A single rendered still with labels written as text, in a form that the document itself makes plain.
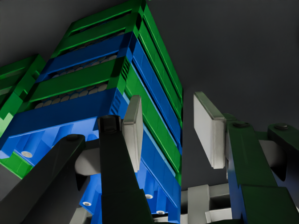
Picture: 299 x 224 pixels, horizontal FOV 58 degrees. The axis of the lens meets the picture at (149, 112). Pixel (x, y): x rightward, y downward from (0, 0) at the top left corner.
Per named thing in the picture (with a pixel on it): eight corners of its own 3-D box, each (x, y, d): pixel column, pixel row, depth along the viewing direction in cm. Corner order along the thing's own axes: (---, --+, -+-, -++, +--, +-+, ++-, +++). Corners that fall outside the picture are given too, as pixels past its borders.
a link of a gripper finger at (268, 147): (235, 142, 13) (299, 139, 13) (212, 113, 18) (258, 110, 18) (234, 171, 13) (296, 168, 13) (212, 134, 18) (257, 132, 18)
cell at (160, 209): (168, 185, 57) (166, 215, 53) (160, 186, 58) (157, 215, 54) (165, 181, 56) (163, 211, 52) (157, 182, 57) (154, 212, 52)
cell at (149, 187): (157, 168, 53) (154, 199, 49) (149, 170, 54) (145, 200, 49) (154, 163, 52) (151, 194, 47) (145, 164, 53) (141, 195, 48)
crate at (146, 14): (183, 89, 80) (183, 108, 75) (124, 104, 87) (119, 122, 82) (143, -6, 61) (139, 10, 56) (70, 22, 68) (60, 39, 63)
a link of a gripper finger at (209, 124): (212, 118, 14) (227, 118, 14) (193, 91, 21) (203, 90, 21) (212, 170, 15) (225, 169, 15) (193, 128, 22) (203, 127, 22)
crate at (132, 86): (182, 156, 64) (181, 187, 58) (108, 167, 71) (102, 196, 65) (126, 54, 45) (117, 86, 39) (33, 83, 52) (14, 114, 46)
